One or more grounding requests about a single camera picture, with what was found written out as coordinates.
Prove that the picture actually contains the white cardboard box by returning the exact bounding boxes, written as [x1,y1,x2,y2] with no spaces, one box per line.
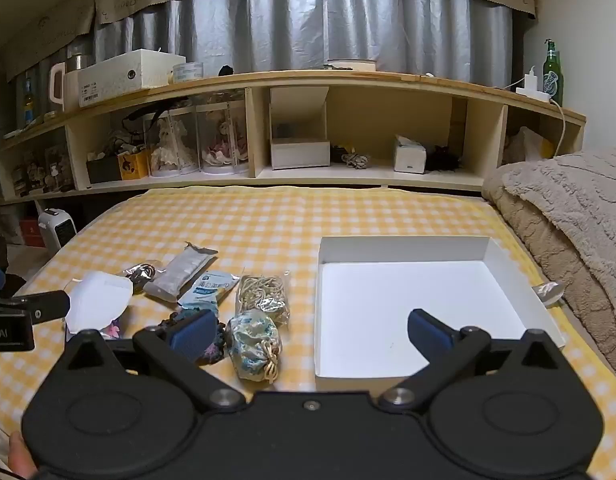
[314,235,569,380]

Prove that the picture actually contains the framed pictures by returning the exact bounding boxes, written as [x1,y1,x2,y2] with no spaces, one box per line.
[12,144,75,197]

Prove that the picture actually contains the crumpled silver wrapper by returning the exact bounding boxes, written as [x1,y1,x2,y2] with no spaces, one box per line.
[532,282,565,307]

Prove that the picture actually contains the grey foil packet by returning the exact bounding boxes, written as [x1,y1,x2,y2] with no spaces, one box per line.
[142,241,219,304]

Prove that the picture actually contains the red box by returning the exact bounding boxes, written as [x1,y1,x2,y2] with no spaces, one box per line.
[18,217,47,247]

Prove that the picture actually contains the flat round container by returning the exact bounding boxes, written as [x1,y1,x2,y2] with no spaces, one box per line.
[325,58,378,72]

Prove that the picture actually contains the white face mask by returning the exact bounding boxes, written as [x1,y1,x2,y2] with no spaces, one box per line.
[65,270,134,334]

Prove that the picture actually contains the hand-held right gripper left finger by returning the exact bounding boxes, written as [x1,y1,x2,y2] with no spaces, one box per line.
[63,309,245,413]

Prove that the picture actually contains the long white storage box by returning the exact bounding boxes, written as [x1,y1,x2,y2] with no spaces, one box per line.
[78,48,187,109]

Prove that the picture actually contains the white tissue box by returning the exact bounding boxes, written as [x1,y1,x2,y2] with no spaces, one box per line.
[393,134,428,175]

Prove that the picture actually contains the blue white wipes packet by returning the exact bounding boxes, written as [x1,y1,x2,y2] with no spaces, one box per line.
[177,269,239,319]

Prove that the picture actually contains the pink doll in clear case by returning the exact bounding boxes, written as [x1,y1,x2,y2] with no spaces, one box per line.
[195,102,252,176]

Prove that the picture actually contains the wooden headboard shelf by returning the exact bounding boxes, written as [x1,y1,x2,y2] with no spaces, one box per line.
[0,70,587,206]

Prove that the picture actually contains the black furry item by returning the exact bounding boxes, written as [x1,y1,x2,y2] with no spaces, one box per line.
[426,145,462,174]

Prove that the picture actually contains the brown fluffy blanket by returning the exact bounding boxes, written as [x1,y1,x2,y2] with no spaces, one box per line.
[482,166,616,382]

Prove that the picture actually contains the round pale blue tin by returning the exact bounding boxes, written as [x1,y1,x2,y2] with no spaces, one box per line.
[172,62,204,84]

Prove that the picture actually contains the silver curtain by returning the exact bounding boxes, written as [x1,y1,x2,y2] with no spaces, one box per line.
[35,0,514,88]

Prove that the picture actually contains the yellow label bottle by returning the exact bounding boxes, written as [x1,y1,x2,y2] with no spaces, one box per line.
[22,77,37,129]

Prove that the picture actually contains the grey fluffy blanket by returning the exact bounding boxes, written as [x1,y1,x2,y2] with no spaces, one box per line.
[502,147,616,328]

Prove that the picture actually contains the white plastic bag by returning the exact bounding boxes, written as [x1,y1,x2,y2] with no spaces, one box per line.
[503,127,557,164]

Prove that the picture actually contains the black cord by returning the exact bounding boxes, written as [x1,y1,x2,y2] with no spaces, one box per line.
[119,259,163,284]

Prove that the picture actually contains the white charging cable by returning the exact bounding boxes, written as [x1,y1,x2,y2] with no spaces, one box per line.
[549,98,570,157]

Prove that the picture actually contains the white space heater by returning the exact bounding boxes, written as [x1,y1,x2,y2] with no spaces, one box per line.
[37,208,79,251]

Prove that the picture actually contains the person's leg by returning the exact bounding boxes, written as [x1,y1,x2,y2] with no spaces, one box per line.
[8,432,39,480]

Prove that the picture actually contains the white kettle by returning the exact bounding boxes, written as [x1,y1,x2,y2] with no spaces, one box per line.
[48,62,82,114]

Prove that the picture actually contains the cream doll in clear case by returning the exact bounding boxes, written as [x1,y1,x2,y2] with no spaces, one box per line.
[142,105,199,179]

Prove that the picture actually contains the black box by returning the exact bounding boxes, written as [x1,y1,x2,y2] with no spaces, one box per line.
[86,157,122,185]

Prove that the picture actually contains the green glass bottle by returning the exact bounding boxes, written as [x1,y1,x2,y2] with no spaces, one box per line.
[542,40,564,109]

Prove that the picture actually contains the yellow checked bed sheet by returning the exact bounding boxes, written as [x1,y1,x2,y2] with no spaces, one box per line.
[0,185,616,466]

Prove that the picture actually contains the floral drawstring pouch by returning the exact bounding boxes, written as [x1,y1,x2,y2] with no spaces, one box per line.
[225,308,284,384]

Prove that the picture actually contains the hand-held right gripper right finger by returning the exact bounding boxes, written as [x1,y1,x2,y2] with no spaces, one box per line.
[378,309,564,413]

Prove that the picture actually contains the yellow printed box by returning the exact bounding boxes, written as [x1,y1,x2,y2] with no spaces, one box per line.
[117,150,150,181]

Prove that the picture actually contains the open white box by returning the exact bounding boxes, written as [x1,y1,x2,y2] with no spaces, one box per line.
[268,87,332,170]

